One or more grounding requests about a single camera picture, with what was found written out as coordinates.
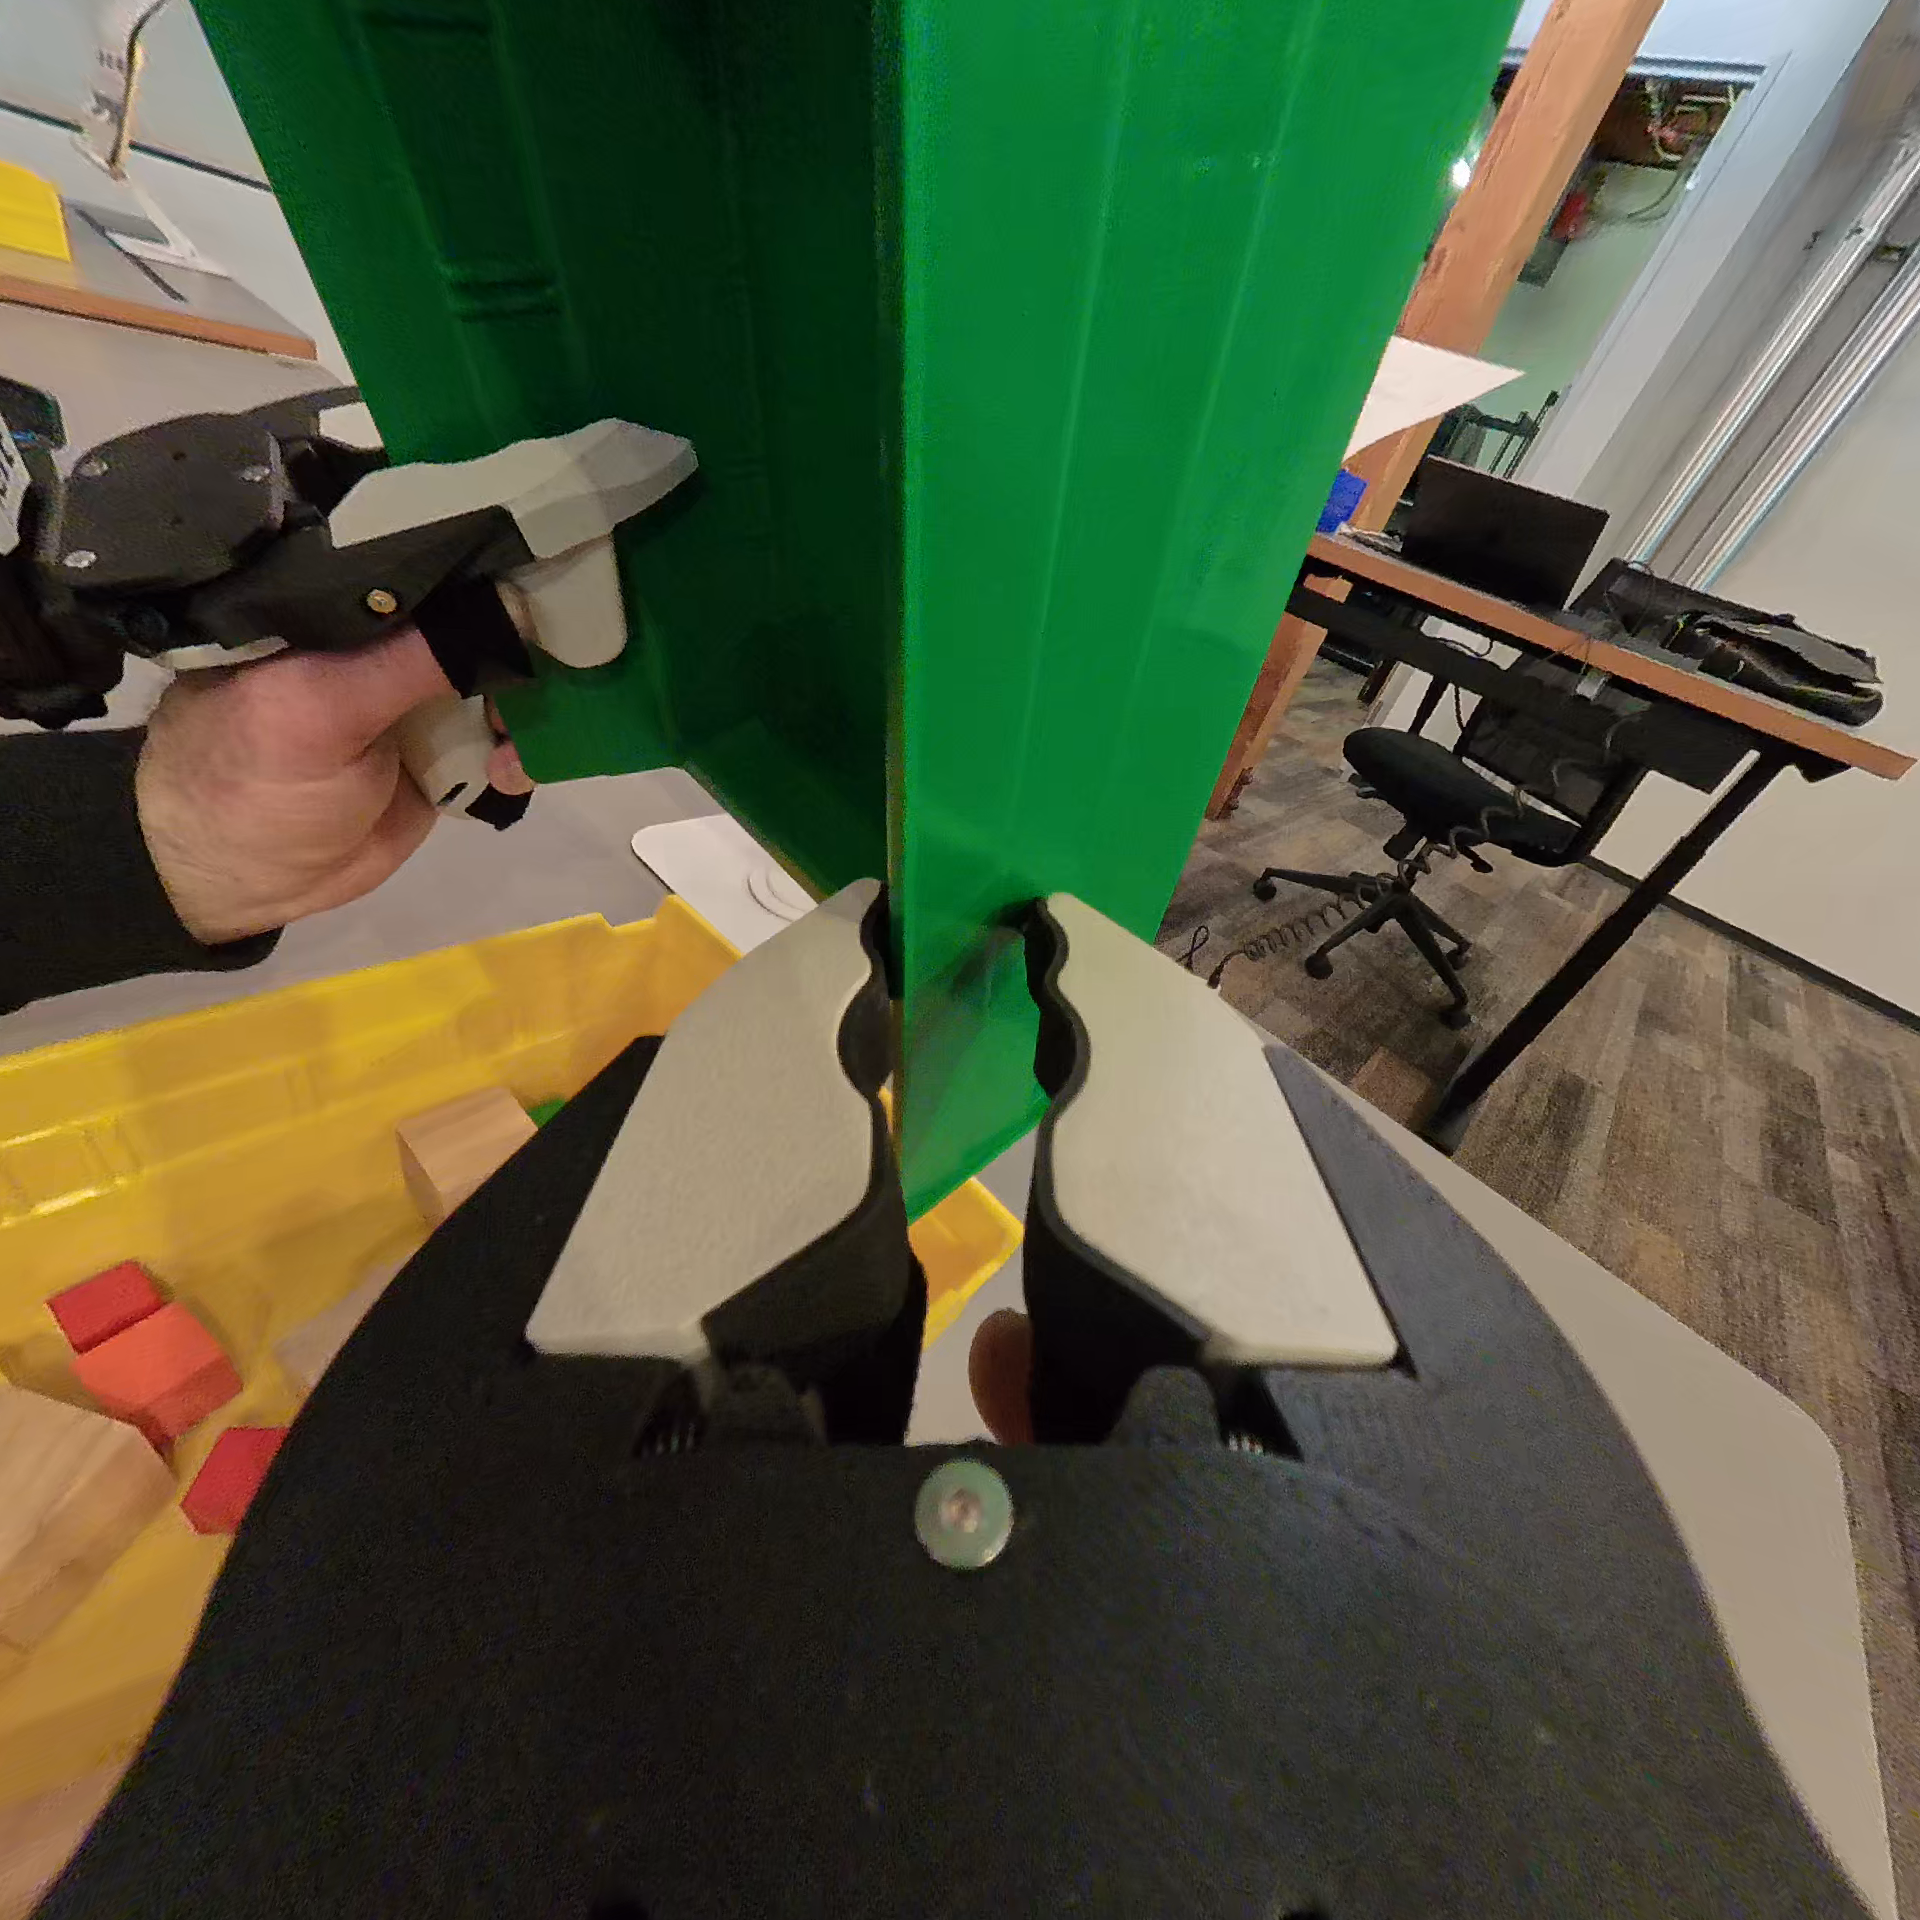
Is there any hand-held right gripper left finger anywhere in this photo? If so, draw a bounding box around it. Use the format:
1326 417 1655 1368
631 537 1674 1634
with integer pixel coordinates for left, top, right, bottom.
526 879 922 1446

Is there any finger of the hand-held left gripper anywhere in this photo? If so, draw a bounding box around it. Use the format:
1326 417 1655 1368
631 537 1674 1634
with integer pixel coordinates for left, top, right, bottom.
326 422 701 672

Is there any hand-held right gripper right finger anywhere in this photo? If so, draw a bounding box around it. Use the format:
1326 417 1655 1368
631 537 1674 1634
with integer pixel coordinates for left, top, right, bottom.
1019 891 1404 1439

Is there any pile of coloured wooden cubes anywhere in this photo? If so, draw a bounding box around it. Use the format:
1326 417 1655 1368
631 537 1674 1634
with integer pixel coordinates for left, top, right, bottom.
0 1089 565 1653

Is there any green plastic box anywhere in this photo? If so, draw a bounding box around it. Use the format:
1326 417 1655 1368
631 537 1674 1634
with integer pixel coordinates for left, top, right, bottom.
193 0 1524 1222

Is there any yellow plastic box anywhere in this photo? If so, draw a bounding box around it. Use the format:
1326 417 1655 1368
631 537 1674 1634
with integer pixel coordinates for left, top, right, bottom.
0 891 1025 1809

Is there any person's left forearm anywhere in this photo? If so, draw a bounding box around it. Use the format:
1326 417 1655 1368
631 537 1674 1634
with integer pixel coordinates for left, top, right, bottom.
0 727 287 1015

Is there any person's right hand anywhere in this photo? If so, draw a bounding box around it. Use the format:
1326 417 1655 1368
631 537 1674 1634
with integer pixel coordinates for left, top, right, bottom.
967 1305 1037 1446

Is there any person's left hand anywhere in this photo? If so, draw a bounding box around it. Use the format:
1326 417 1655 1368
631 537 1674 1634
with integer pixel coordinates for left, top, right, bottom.
135 632 537 947

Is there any yellow pad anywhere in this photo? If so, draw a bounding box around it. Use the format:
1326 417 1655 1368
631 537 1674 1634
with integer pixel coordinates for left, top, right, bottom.
0 158 73 262

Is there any black office chair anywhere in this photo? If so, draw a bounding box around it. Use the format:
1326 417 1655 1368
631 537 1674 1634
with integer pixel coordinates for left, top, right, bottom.
1249 702 1653 1034

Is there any black-legged wooden desk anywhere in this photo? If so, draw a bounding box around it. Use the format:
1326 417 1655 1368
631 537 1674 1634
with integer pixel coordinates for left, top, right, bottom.
1287 528 1920 1157

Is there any black laptop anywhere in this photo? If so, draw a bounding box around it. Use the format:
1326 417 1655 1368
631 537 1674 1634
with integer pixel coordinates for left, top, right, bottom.
1399 456 1613 614

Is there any black bag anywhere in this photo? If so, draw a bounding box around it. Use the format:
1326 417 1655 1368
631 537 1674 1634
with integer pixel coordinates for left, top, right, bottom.
1605 559 1889 733

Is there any wooden pillar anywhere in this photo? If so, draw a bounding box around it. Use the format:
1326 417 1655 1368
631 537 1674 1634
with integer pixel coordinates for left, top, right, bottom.
1204 0 1667 826

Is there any coiled black cable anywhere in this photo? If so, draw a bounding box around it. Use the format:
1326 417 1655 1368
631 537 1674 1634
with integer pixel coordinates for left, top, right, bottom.
1204 896 1361 994

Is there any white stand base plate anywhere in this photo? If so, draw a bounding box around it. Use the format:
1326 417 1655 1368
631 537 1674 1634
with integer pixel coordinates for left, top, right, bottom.
631 814 822 943

